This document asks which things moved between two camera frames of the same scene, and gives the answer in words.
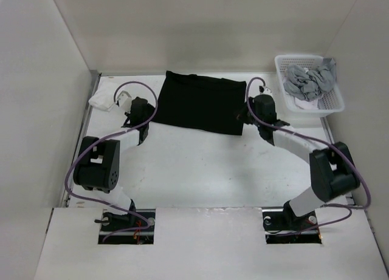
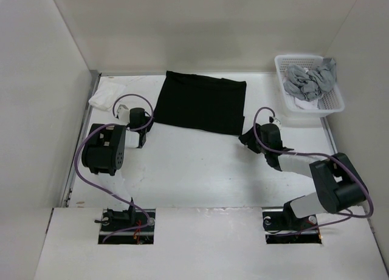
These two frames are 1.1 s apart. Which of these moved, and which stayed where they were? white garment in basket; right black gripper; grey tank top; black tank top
Moved: right black gripper
Stayed: grey tank top; black tank top; white garment in basket
